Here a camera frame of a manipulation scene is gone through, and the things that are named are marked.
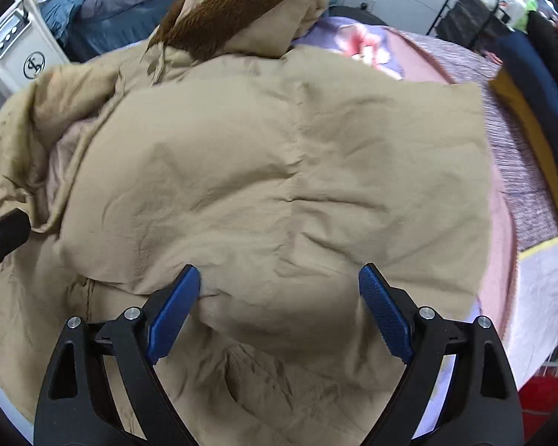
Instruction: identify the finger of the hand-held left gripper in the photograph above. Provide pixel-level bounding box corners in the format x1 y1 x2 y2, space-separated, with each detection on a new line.
0 209 31 271

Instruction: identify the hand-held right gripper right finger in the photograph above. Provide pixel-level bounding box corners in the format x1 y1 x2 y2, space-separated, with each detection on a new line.
358 262 525 446

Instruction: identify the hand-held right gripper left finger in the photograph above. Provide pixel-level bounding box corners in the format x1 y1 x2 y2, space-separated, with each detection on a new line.
35 264 202 446

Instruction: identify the khaki hooded puffer jacket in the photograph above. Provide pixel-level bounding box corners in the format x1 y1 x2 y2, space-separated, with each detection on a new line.
0 0 494 446

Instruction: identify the black clothes rack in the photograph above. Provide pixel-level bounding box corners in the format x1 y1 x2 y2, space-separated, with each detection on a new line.
425 0 517 54

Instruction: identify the purple floral blanket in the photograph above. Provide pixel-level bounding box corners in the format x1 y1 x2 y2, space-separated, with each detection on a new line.
291 16 522 335

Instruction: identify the white standing appliance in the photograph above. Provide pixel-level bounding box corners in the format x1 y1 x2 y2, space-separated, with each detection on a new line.
0 0 73 117

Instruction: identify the teal quilt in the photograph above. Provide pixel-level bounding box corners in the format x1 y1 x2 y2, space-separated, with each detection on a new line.
37 0 122 38

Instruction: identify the mauve knit blanket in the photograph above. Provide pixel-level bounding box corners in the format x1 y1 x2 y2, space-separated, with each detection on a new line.
395 28 558 252

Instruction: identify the navy hanging garment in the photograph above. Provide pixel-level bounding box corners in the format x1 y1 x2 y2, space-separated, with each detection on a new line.
493 32 558 159

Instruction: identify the black round stool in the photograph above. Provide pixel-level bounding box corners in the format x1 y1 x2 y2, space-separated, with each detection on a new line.
328 4 387 26

